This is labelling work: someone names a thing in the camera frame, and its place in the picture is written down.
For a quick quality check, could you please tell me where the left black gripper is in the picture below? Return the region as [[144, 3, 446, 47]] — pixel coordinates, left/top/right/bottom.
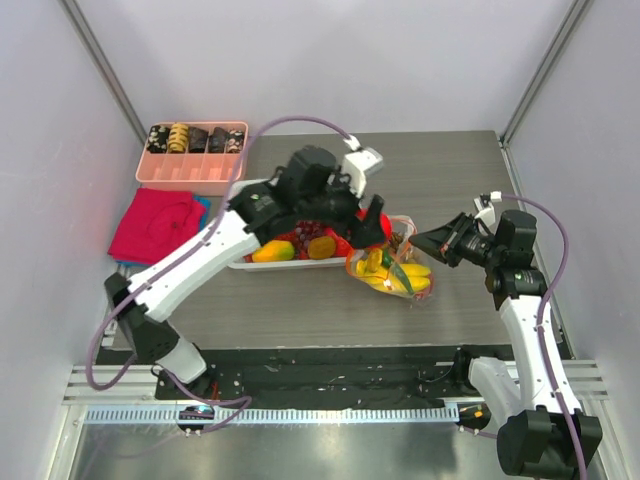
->
[[298, 166, 386, 248]]

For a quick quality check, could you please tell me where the red apple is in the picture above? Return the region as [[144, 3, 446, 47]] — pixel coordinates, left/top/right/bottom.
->
[[334, 236, 352, 257], [356, 209, 392, 240]]

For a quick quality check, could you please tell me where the brown longan bunch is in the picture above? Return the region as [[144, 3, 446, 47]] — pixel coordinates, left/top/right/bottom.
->
[[389, 231, 417, 261]]

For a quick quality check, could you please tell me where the small green cucumber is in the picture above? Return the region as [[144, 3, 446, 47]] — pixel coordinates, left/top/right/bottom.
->
[[382, 250, 414, 295]]

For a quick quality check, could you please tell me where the yellow banana bunch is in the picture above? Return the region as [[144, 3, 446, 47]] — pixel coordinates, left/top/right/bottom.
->
[[347, 248, 433, 299]]

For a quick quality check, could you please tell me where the clear zip top bag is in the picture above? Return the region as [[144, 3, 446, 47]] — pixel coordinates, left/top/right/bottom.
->
[[345, 215, 434, 301]]

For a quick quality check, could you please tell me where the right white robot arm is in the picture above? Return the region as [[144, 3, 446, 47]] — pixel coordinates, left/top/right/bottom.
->
[[409, 210, 602, 479]]

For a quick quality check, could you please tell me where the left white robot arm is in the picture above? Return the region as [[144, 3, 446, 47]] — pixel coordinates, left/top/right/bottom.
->
[[105, 146, 386, 399]]

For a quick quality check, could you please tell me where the brown kiwi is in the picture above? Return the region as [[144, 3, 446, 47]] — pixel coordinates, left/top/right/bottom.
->
[[307, 235, 337, 260]]

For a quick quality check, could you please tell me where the white plastic basket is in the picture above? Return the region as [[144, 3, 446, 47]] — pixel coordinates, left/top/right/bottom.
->
[[227, 178, 366, 271]]

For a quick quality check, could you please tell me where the dark sushi piece three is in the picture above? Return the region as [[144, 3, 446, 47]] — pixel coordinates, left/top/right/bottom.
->
[[225, 129, 246, 154]]

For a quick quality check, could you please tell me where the blue folded cloth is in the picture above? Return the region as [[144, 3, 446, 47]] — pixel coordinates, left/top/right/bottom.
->
[[113, 196, 212, 266]]

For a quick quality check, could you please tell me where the dark sushi piece two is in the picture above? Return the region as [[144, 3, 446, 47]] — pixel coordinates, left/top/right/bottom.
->
[[207, 127, 228, 154]]

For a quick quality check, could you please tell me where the dark cake piece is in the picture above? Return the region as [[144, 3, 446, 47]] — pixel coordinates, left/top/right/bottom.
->
[[188, 126, 209, 153]]

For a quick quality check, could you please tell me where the magenta folded cloth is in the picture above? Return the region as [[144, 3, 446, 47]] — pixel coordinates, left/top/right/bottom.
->
[[108, 188, 208, 266]]

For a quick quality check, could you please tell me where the yellow spiral pastry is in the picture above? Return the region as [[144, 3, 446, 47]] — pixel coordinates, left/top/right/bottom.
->
[[167, 123, 189, 154]]

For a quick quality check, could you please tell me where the pink divided tray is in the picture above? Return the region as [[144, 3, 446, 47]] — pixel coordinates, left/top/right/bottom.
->
[[136, 121, 249, 196]]

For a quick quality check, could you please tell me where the dark sushi piece one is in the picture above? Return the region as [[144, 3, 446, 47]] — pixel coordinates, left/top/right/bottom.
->
[[146, 125, 170, 154]]

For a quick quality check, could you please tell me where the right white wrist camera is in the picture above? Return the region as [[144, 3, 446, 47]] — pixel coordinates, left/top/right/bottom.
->
[[473, 191, 502, 227]]

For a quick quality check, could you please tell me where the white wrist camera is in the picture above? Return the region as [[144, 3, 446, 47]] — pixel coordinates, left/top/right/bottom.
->
[[340, 135, 384, 198], [473, 191, 502, 227]]

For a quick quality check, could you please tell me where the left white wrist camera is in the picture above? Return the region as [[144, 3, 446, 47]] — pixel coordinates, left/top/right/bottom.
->
[[340, 135, 384, 198]]

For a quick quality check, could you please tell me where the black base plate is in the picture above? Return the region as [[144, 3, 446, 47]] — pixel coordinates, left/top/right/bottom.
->
[[94, 344, 526, 409]]

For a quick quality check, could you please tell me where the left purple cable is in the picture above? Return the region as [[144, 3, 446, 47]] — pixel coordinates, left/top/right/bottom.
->
[[85, 116, 364, 435]]

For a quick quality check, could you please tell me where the white slotted cable duct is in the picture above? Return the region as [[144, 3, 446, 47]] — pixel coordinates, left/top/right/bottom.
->
[[84, 404, 459, 425]]

